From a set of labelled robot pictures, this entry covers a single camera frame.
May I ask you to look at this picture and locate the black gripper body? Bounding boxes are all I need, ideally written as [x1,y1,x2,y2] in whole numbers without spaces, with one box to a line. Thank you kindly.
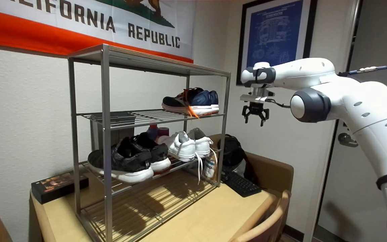
[246,101,267,117]

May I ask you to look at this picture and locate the grey metal shoe rack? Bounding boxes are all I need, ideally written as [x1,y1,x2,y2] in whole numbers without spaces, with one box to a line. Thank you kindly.
[67,43,231,242]

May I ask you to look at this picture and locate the blue running shoe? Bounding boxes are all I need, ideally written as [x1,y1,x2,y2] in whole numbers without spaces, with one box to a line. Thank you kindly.
[186,88,220,116]
[161,89,213,119]

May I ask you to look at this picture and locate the brown box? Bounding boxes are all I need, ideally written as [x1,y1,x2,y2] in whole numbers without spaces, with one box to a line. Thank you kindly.
[244,152,294,199]

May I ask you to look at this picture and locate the black computer keyboard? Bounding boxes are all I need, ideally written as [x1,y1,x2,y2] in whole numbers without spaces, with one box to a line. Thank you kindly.
[220,170,263,199]

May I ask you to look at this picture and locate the framed blue blueprint picture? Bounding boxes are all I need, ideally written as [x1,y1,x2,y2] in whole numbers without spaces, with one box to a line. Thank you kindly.
[235,0,318,86]

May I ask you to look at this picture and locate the silver door lever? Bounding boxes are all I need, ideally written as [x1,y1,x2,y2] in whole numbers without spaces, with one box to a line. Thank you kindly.
[337,132,360,148]

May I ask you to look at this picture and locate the maroon item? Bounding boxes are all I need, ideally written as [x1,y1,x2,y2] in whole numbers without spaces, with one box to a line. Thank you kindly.
[146,124,170,145]

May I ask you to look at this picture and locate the black sneaker white sole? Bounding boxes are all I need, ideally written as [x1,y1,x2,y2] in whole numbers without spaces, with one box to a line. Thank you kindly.
[86,136,155,184]
[130,132,172,174]

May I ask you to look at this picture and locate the white door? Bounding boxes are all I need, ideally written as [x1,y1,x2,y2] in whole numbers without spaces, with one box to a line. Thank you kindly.
[311,0,387,242]

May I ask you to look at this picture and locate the California Republic flag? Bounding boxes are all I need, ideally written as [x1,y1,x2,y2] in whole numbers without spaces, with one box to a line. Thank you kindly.
[0,0,197,65]

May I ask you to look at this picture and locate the flat black box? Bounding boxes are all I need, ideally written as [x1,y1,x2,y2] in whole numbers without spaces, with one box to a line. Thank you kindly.
[29,172,90,206]

